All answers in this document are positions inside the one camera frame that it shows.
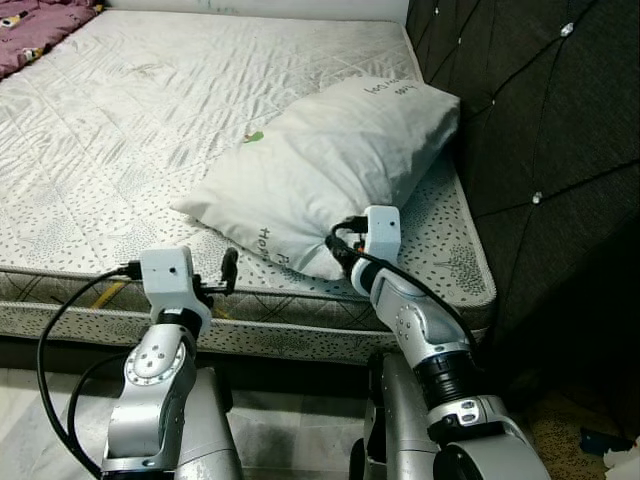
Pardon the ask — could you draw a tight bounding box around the white pillow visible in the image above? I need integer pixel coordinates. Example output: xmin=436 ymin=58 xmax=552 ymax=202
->
xmin=170 ymin=76 xmax=462 ymax=281

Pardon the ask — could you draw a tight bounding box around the pink cartoon print blanket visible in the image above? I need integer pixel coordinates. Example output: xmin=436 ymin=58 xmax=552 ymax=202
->
xmin=0 ymin=0 xmax=106 ymax=79

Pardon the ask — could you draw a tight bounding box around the grey robot left leg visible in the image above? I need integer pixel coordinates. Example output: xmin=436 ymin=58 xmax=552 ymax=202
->
xmin=175 ymin=366 xmax=246 ymax=480

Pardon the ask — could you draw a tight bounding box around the grey robot leg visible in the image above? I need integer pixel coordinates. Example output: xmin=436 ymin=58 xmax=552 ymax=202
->
xmin=175 ymin=366 xmax=246 ymax=480
xmin=350 ymin=350 xmax=441 ymax=480

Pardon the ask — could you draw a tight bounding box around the grey robot right leg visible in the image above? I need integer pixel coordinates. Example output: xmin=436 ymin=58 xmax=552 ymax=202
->
xmin=350 ymin=350 xmax=441 ymax=480

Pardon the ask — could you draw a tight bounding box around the grey quilted mattress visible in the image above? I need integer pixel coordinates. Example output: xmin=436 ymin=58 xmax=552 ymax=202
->
xmin=0 ymin=10 xmax=497 ymax=363

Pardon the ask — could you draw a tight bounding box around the black tufted headboard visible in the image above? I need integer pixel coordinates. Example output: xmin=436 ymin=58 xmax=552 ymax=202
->
xmin=405 ymin=0 xmax=640 ymax=401

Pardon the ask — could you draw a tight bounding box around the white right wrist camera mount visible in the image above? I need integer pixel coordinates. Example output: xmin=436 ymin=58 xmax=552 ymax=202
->
xmin=362 ymin=206 xmax=403 ymax=266

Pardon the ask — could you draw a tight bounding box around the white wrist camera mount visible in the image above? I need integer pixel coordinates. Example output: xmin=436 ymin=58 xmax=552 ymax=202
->
xmin=140 ymin=246 xmax=213 ymax=331
xmin=362 ymin=206 xmax=403 ymax=266

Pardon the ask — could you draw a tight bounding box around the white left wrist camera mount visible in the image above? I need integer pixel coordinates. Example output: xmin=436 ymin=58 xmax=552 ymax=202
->
xmin=140 ymin=246 xmax=213 ymax=331

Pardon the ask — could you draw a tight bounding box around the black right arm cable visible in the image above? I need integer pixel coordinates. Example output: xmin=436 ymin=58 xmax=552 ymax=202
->
xmin=326 ymin=215 xmax=481 ymax=351

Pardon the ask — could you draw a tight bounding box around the long black left arm cable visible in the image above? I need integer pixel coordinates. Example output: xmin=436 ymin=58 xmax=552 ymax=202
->
xmin=38 ymin=263 xmax=143 ymax=479

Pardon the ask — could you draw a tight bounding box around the short black left arm cable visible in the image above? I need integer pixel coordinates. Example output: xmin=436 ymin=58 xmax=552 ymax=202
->
xmin=66 ymin=352 xmax=131 ymax=466

